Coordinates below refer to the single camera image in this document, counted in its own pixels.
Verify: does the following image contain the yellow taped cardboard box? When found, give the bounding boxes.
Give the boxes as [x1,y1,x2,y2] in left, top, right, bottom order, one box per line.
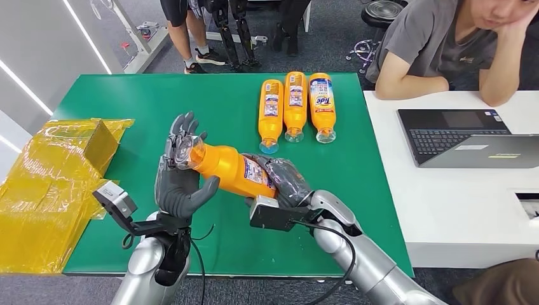
[0,118,135,275]

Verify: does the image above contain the person in black trousers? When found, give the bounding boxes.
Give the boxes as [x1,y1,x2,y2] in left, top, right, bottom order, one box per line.
[271,0,311,58]

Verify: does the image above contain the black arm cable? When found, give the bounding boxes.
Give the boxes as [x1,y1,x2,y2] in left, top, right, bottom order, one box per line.
[294,219,358,305]
[189,224,216,305]

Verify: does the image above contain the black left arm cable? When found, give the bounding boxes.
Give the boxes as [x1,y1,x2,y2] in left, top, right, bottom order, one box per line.
[189,224,216,305]

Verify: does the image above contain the seated person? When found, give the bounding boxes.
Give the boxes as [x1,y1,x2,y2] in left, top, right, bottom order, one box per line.
[365,0,539,107]

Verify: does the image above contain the white desk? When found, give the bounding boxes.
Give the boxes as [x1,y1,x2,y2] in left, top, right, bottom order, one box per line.
[364,90,539,269]

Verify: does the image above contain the grey metal clamp device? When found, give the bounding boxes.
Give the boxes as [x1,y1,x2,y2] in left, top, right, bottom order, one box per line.
[137,21,160,41]

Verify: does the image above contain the brown rounded object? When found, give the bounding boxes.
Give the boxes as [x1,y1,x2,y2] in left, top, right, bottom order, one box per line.
[453,259,539,305]

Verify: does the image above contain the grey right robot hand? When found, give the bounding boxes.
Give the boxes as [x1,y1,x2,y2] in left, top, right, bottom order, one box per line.
[242,153,315,210]

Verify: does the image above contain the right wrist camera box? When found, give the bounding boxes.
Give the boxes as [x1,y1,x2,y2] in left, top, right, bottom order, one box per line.
[249,195,313,233]

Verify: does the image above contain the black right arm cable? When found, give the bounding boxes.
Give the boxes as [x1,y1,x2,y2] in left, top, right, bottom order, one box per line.
[294,219,358,305]

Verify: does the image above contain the black round stool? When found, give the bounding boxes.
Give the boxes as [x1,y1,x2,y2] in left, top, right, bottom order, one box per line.
[346,0,409,76]

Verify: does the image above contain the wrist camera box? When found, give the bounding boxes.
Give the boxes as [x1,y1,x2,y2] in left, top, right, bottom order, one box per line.
[249,195,313,233]
[92,180,169,238]

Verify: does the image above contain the green table mat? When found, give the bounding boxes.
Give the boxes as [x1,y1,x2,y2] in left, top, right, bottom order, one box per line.
[53,73,415,279]

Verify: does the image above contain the white metal frame stand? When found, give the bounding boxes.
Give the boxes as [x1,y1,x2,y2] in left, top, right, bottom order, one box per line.
[90,0,170,76]

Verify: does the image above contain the orange detergent bottle clear cap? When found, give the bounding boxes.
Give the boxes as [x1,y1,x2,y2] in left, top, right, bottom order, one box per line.
[283,71,308,144]
[174,135,279,200]

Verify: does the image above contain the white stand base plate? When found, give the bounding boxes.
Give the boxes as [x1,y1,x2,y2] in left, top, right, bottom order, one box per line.
[205,30,269,46]

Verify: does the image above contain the orange detergent bottle blue cap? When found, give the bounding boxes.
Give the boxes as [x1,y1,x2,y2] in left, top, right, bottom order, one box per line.
[257,79,284,155]

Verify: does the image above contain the standing person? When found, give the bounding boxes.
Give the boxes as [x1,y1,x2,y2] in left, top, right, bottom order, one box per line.
[160,0,227,75]

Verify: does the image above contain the dark grey laptop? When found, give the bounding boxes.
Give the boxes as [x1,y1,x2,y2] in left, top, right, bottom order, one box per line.
[396,109,539,169]

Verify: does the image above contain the black robot legs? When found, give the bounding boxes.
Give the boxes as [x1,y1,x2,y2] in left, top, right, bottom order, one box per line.
[203,0,262,72]

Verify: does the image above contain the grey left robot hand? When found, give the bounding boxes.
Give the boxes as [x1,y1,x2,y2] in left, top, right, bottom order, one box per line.
[154,111,221,219]

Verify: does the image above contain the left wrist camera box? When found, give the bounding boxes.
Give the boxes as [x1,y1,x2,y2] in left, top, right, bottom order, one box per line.
[92,180,169,238]

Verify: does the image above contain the orange Tide bottle clear cap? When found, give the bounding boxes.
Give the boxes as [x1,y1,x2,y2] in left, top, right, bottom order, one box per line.
[308,72,337,145]

